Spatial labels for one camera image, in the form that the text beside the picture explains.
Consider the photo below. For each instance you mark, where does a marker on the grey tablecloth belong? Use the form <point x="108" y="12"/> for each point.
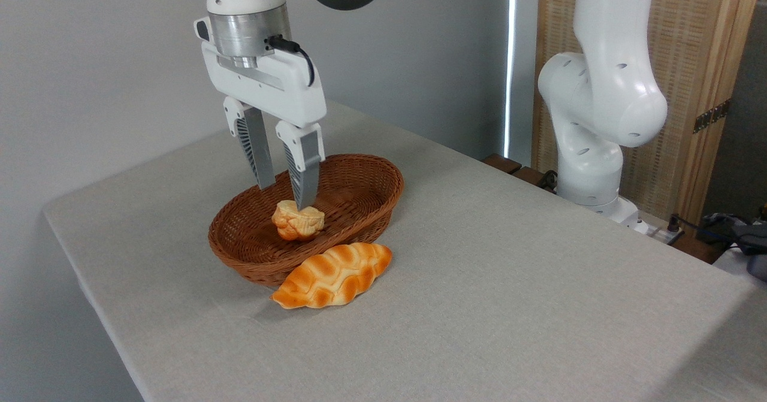
<point x="539" y="300"/>

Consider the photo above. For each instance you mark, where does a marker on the dark brown wooden block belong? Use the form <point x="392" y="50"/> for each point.
<point x="502" y="163"/>
<point x="530" y="177"/>

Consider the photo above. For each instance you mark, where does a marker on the metal screen hinge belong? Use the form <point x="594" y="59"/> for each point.
<point x="712" y="116"/>

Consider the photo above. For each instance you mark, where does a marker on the round toy bread bun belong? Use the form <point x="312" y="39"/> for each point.
<point x="296" y="225"/>

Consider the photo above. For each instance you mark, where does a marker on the brown oval wicker basket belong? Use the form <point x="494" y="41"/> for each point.
<point x="359" y="192"/>

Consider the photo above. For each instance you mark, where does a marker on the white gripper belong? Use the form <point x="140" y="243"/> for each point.
<point x="275" y="87"/>

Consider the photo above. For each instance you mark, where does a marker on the dark blue grey bundle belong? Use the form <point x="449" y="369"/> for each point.
<point x="746" y="240"/>

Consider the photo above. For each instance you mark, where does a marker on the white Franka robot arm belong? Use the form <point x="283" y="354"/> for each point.
<point x="611" y="90"/>

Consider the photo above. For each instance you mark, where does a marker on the long braided toy bread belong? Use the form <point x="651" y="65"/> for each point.
<point x="335" y="273"/>

